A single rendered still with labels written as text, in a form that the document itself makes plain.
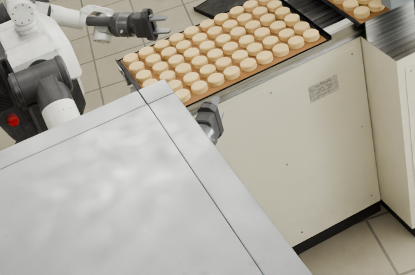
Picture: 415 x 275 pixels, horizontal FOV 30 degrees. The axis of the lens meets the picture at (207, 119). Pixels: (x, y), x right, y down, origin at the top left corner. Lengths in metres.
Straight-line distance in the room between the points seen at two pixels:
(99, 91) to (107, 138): 3.45
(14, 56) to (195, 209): 1.58
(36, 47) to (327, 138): 1.07
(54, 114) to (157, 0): 2.92
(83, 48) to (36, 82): 2.57
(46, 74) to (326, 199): 1.25
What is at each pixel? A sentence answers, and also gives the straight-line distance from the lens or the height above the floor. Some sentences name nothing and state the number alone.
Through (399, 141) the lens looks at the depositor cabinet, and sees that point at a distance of 2.66.
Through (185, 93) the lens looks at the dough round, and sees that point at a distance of 2.33.
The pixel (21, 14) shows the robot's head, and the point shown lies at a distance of 2.18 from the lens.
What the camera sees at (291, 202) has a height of 0.30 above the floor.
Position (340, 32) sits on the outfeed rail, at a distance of 2.52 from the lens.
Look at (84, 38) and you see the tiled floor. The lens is 4.70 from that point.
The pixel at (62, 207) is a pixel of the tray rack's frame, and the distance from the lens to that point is 0.68.
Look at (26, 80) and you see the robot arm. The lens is 2.05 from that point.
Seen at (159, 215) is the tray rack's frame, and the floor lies 1.82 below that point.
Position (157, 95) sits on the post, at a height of 1.82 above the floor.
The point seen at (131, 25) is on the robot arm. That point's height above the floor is 0.93.
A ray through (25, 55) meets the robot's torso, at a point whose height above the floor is 1.23.
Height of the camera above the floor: 2.25
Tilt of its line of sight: 37 degrees down
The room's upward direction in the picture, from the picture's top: 16 degrees counter-clockwise
